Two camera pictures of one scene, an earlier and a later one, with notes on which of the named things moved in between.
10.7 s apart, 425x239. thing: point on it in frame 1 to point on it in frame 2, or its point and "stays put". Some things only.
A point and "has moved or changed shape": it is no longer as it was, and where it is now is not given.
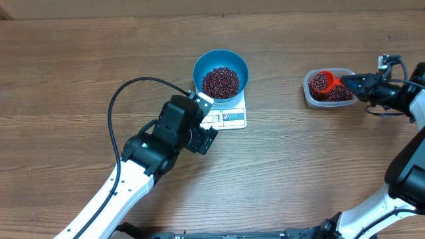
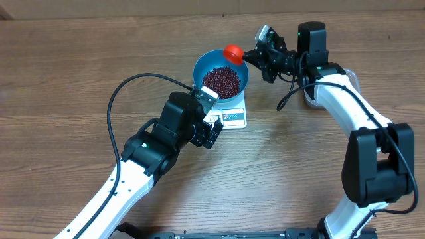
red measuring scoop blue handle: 324,81 has moved or changed shape
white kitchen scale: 228,115 stays put
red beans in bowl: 221,83 stays put
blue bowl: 220,74 stays put
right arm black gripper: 370,85 to 268,64
